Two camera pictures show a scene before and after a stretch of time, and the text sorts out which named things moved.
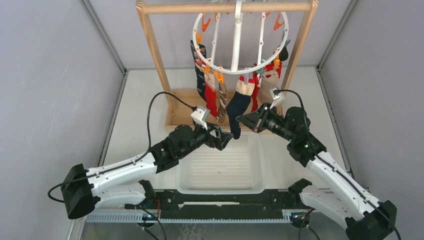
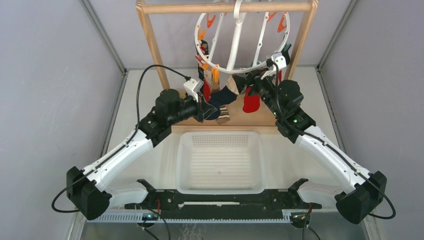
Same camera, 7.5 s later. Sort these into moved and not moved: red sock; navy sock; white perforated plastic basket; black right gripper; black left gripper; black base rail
Moved: red sock; black left gripper; navy sock; black right gripper
Not moved: white perforated plastic basket; black base rail
